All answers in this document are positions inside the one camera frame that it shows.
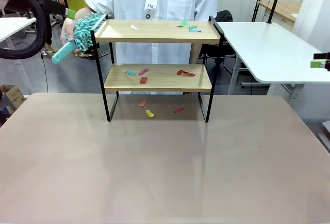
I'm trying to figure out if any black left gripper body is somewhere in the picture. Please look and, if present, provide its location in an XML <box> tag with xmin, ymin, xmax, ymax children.
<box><xmin>38</xmin><ymin>0</ymin><xmax>67</xmax><ymax>16</ymax></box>

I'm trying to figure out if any turquoise microfibre duster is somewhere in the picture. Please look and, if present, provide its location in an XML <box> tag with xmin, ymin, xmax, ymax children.
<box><xmin>51</xmin><ymin>12</ymin><xmax>107</xmax><ymax>65</ymax></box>

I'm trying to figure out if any wooden shelf black frame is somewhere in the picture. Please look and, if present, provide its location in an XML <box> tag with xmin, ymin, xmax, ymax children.
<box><xmin>90</xmin><ymin>14</ymin><xmax>225</xmax><ymax>123</ymax></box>

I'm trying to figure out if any person's left forearm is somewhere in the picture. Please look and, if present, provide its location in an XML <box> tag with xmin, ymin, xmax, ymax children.
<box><xmin>189</xmin><ymin>43</ymin><xmax>202</xmax><ymax>65</ymax></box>

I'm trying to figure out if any person's right forearm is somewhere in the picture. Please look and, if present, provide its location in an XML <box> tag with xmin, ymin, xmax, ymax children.
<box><xmin>68</xmin><ymin>6</ymin><xmax>91</xmax><ymax>26</ymax></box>

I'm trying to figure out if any person's right hand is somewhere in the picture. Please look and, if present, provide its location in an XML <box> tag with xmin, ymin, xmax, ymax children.
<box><xmin>60</xmin><ymin>17</ymin><xmax>83</xmax><ymax>56</ymax></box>

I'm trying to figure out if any person in black clothes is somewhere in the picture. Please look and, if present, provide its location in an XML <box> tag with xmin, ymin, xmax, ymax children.
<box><xmin>15</xmin><ymin>0</ymin><xmax>60</xmax><ymax>60</ymax></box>

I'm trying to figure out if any small white table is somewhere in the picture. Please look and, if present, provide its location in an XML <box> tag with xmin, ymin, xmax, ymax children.
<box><xmin>0</xmin><ymin>17</ymin><xmax>37</xmax><ymax>94</ymax></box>

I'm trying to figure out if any large white table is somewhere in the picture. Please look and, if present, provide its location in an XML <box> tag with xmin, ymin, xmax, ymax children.
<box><xmin>216</xmin><ymin>22</ymin><xmax>330</xmax><ymax>103</ymax></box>

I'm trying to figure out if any wooden background desk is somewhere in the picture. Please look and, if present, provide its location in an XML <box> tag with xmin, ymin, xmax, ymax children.
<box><xmin>256</xmin><ymin>1</ymin><xmax>302</xmax><ymax>24</ymax></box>

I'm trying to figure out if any white name badge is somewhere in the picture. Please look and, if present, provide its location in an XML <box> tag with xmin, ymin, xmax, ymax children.
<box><xmin>143</xmin><ymin>0</ymin><xmax>159</xmax><ymax>20</ymax></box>

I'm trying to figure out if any cardboard box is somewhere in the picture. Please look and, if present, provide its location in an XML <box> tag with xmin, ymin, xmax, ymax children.
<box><xmin>0</xmin><ymin>84</ymin><xmax>26</xmax><ymax>116</ymax></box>

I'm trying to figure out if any black chair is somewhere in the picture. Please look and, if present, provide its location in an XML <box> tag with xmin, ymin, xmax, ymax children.
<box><xmin>200</xmin><ymin>10</ymin><xmax>238</xmax><ymax>76</ymax></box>

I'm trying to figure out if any thick black cable hose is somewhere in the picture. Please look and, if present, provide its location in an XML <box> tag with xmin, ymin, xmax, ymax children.
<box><xmin>0</xmin><ymin>0</ymin><xmax>48</xmax><ymax>60</ymax></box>

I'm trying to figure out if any thin black cable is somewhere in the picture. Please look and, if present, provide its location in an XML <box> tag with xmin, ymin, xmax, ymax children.
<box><xmin>40</xmin><ymin>51</ymin><xmax>50</xmax><ymax>93</ymax></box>

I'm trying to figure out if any grey metal frame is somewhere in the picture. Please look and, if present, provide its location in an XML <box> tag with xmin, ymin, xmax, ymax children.
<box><xmin>317</xmin><ymin>120</ymin><xmax>330</xmax><ymax>155</ymax></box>

